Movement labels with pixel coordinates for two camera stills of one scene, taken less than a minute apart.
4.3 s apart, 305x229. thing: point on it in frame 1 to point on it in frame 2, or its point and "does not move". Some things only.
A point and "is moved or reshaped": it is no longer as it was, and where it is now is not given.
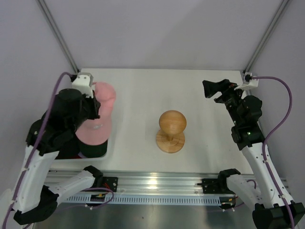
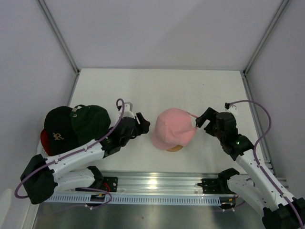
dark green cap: [93, 150] is moved or reshaped
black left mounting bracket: [110, 182] does not move
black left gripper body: [89, 107] to [134, 133]
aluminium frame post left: [57, 34] does not move
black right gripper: [211, 88] to [209, 114]
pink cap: [97, 131] to [173, 127]
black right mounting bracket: [211, 185] does not move
